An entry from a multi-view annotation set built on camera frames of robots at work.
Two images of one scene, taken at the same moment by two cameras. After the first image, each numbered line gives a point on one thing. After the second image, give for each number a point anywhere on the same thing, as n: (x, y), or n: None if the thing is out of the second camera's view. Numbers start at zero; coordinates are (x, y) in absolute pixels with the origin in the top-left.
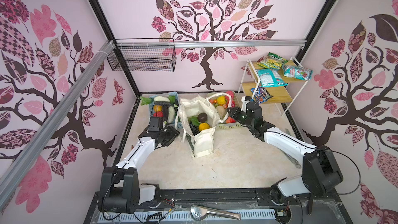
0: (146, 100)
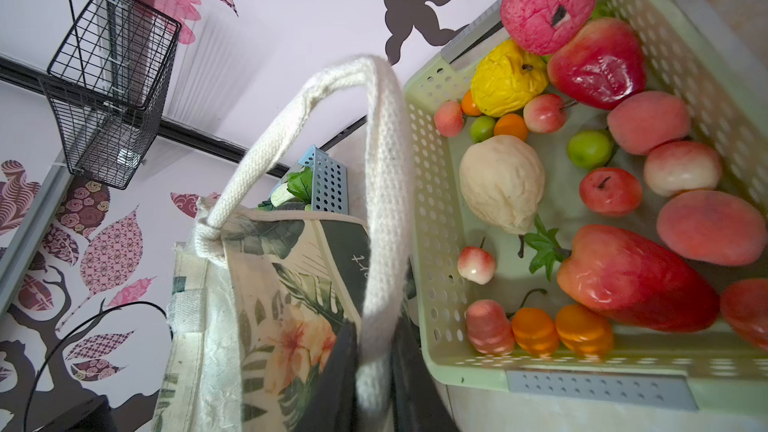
0: (298, 186)
